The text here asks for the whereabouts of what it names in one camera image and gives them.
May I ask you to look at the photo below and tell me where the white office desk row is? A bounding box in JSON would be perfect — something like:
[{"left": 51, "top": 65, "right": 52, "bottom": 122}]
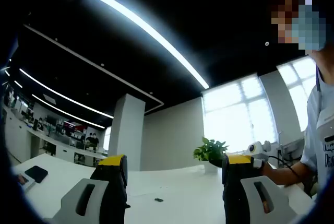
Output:
[{"left": 5, "top": 103, "right": 108, "bottom": 167}]

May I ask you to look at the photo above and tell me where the thin ceiling light strip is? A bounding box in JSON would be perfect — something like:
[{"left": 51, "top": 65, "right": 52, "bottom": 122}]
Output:
[
  {"left": 31, "top": 94, "right": 105, "bottom": 129},
  {"left": 19, "top": 68, "right": 114, "bottom": 119}
]

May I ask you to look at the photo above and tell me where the narrow bright window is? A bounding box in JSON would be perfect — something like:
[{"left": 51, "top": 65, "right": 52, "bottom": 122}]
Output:
[{"left": 276, "top": 56, "right": 318, "bottom": 132}]

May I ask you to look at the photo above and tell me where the white worn headset device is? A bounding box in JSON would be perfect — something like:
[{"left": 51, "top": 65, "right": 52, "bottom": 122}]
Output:
[{"left": 316, "top": 115, "right": 334, "bottom": 154}]

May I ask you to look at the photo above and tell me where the person's neck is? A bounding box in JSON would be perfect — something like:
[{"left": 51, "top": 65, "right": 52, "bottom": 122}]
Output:
[{"left": 310, "top": 43, "right": 334, "bottom": 78}]

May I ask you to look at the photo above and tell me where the tall white column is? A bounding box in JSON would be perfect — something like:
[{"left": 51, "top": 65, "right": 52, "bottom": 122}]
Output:
[{"left": 108, "top": 93, "right": 146, "bottom": 171}]

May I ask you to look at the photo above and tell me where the green potted plant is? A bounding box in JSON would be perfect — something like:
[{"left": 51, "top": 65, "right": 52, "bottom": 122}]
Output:
[{"left": 193, "top": 137, "right": 230, "bottom": 174}]

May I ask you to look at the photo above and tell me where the person in light blue shirt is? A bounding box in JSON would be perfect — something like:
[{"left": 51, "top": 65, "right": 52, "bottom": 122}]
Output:
[{"left": 300, "top": 64, "right": 334, "bottom": 198}]

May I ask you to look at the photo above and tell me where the black flat device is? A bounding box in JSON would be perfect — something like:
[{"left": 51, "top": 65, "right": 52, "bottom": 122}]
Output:
[{"left": 25, "top": 166, "right": 49, "bottom": 184}]

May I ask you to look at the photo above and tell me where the large bright window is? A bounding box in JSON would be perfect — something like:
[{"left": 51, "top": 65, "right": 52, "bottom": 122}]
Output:
[{"left": 200, "top": 74, "right": 277, "bottom": 154}]

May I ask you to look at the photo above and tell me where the white flat box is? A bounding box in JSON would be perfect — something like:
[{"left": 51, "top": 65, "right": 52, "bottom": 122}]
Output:
[{"left": 15, "top": 173, "right": 36, "bottom": 192}]

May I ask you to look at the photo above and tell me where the long ceiling light strip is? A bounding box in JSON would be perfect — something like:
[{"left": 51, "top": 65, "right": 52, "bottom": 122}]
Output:
[{"left": 87, "top": 0, "right": 210, "bottom": 89}]

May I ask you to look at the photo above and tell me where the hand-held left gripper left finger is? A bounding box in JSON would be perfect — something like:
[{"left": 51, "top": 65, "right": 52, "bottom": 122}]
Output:
[{"left": 51, "top": 154, "right": 130, "bottom": 224}]

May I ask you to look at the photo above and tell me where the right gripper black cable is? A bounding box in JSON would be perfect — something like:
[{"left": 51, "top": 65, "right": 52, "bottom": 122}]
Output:
[{"left": 268, "top": 155, "right": 303, "bottom": 184}]

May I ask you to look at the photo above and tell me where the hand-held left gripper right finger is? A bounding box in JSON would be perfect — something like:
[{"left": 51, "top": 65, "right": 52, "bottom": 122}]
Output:
[{"left": 222, "top": 153, "right": 298, "bottom": 224}]

